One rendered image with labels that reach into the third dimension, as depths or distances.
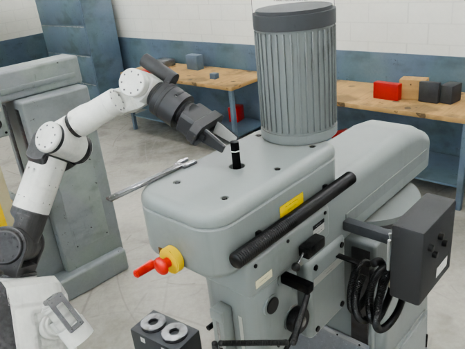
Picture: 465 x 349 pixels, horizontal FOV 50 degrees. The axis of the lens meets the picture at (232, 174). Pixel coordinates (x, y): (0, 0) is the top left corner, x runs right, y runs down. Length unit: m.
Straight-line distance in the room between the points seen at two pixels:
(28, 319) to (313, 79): 0.86
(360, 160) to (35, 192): 0.89
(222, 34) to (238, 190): 5.99
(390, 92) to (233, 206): 4.14
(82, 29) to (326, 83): 7.29
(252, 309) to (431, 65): 4.47
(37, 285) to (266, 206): 0.59
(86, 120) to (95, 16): 7.15
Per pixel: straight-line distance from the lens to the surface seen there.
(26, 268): 1.33
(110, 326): 3.79
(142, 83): 1.16
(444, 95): 4.95
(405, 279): 1.30
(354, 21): 5.76
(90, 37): 8.33
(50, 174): 1.30
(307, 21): 1.17
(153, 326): 1.82
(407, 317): 1.89
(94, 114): 1.25
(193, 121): 1.12
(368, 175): 1.49
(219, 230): 0.98
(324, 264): 1.37
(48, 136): 1.28
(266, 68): 1.22
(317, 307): 1.42
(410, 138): 1.73
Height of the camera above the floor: 2.35
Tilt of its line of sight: 24 degrees down
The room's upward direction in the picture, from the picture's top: 6 degrees counter-clockwise
